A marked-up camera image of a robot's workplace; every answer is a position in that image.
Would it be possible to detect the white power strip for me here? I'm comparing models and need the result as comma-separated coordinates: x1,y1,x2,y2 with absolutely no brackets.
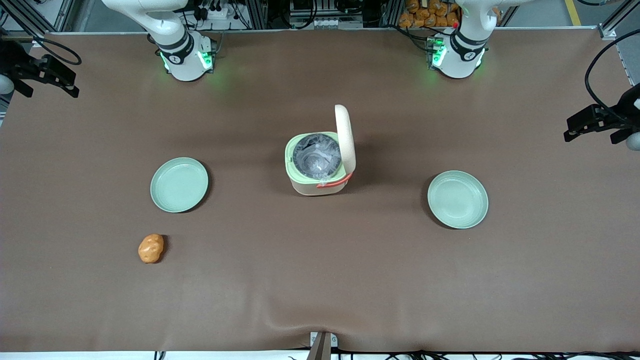
196,1,242,24

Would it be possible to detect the orange-brown toy potato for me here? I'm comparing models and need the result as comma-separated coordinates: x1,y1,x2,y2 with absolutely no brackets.
138,233,165,264

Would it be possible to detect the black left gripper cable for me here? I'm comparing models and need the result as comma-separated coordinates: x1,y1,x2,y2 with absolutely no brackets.
584,29,640,122

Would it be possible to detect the aluminium frame post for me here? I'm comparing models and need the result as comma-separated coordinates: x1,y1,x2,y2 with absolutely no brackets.
598,0,640,41
0,0,77,32

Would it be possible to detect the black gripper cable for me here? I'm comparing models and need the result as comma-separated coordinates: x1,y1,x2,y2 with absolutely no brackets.
31,36,83,66
584,29,640,122

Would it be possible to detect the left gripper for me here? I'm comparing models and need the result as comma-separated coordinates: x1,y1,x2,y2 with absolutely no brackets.
563,83,640,152

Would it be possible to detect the silver camera mount bracket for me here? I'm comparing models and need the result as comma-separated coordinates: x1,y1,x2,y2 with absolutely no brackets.
309,331,339,360

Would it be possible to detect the pile of orange toy food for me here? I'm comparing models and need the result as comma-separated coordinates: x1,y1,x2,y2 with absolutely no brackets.
398,0,461,29

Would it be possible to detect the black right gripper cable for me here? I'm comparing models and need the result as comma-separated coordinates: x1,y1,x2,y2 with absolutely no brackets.
31,36,83,66

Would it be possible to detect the brown table mat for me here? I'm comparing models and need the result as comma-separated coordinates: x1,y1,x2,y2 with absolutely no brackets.
0,27,640,354

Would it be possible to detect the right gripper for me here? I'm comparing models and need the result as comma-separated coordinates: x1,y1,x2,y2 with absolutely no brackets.
0,39,81,99

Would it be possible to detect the pale green round plate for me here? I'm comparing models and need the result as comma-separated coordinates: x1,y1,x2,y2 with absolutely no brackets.
427,170,489,230
150,157,209,214

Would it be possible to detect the grey equipment box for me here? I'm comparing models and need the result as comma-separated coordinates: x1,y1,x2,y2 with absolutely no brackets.
289,0,364,30

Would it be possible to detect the plastic-lined dark inner pot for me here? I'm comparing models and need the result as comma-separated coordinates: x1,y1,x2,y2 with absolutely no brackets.
292,133,342,181

